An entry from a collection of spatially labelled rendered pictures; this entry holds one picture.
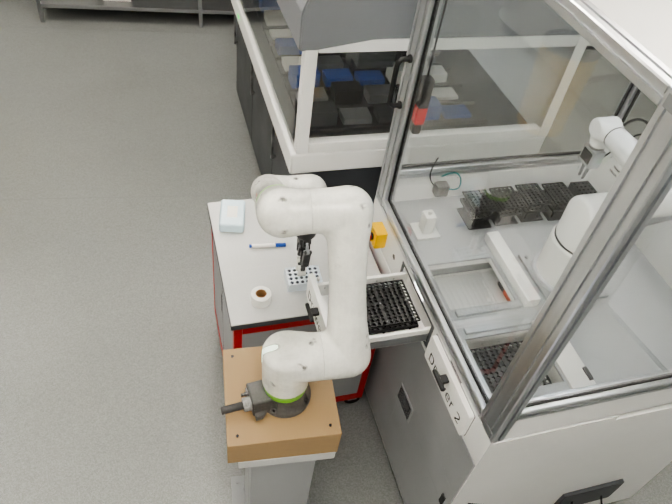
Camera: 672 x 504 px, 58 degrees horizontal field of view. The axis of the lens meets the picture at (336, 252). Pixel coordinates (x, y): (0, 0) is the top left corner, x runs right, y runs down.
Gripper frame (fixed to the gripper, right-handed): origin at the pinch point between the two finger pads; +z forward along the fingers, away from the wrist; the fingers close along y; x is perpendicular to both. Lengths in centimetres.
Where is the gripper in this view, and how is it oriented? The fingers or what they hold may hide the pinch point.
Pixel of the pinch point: (301, 266)
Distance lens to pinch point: 216.9
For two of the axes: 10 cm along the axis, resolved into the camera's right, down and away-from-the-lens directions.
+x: 9.7, -0.9, 2.4
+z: -1.2, 6.9, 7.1
